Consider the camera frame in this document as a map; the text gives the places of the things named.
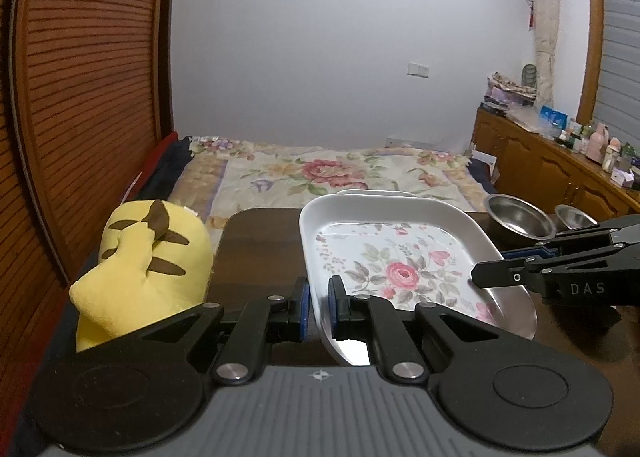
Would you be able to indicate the white tissue box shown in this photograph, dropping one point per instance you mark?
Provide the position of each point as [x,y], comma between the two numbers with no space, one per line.
[622,178]

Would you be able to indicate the white cup with lid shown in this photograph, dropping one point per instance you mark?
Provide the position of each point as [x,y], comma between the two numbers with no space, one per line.
[611,157]

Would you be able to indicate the grey window blind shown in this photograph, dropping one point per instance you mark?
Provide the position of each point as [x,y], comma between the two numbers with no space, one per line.
[622,37]

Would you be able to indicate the blue printed box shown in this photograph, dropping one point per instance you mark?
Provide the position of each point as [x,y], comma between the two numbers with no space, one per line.
[552,117]

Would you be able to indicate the wooden louvered door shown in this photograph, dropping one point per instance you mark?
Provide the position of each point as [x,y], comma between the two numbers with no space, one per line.
[90,62]

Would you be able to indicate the cream patterned curtain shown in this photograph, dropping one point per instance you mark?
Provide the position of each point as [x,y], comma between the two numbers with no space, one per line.
[545,12]

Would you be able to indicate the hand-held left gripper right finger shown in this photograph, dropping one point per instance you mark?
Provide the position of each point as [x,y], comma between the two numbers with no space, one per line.
[334,309]

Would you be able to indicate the stack of folded cloths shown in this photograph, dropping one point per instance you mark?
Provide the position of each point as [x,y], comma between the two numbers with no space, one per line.
[505,92]

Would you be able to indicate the plain white plate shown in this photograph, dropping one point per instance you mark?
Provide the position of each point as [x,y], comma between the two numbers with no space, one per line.
[375,192]

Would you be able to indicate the white wall switch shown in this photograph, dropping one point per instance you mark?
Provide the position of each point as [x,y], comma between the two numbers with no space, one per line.
[418,69]

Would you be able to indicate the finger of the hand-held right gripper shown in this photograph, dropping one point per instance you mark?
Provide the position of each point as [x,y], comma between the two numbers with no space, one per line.
[525,253]
[500,275]

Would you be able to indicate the white floral square plate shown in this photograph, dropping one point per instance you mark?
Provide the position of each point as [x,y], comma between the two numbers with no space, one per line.
[390,267]

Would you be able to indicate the floral bed blanket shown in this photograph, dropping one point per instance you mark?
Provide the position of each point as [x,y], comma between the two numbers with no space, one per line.
[310,172]

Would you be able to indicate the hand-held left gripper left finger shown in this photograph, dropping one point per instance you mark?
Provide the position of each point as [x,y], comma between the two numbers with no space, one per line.
[300,309]

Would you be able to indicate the wooden window frame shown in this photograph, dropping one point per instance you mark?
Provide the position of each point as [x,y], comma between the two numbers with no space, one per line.
[590,37]

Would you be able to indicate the wall outlet strip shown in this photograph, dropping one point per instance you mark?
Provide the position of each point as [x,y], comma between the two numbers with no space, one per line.
[420,141]

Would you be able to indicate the large steel bowl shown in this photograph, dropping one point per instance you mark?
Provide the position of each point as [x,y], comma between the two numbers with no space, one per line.
[515,217]

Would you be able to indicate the small steel bowl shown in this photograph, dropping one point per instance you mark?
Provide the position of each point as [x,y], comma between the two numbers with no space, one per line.
[572,217]

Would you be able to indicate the white paper bag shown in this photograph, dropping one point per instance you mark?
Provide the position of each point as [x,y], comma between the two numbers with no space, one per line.
[485,162]

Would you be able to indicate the red hanging tassel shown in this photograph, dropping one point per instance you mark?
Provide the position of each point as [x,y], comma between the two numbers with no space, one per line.
[532,19]

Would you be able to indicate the yellow plush toy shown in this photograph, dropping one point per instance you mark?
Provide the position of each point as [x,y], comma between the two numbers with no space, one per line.
[150,257]

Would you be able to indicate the green round fan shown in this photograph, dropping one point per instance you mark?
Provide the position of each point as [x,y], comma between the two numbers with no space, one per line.
[530,76]

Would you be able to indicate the wooden cabinet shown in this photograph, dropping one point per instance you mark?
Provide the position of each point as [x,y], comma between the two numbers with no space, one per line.
[525,157]

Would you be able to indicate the clear plastic bags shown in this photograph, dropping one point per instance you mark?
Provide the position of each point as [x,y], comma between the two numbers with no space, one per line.
[525,119]

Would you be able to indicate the pink bottle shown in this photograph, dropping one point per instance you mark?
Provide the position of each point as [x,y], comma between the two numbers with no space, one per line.
[597,144]

